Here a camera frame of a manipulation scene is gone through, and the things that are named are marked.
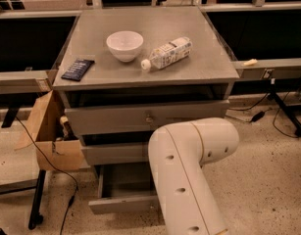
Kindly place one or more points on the grey bottom drawer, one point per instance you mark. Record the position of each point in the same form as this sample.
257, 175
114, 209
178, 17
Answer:
124, 188

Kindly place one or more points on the grey drawer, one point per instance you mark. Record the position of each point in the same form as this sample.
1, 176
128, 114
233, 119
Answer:
122, 153
124, 188
140, 117

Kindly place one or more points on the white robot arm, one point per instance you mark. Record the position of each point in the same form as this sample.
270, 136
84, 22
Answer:
176, 154

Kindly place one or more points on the grey top drawer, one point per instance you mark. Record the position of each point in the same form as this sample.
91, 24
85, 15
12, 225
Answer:
140, 117

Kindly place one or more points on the grey drawer cabinet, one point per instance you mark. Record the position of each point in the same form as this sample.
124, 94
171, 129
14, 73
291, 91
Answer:
205, 75

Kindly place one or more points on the grey middle drawer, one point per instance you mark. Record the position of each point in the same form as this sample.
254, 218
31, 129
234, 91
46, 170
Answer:
122, 153

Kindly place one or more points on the white ceramic bowl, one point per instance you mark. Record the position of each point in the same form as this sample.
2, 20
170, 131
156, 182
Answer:
125, 45

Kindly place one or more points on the clear plastic bottle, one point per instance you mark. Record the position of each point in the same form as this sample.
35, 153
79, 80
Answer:
167, 54

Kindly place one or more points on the dark blue snack packet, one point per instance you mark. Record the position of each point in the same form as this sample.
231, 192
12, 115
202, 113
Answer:
77, 70

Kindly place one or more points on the brown cardboard box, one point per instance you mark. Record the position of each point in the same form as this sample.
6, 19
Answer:
41, 131

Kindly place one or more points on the black power adapter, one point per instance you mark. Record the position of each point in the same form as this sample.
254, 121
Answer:
257, 116

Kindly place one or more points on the small yellow foam piece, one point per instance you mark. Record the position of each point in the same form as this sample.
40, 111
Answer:
250, 63

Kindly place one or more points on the black stand leg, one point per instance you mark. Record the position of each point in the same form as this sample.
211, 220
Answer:
292, 117

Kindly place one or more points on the black table leg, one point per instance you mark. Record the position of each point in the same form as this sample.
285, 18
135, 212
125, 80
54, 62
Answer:
35, 216

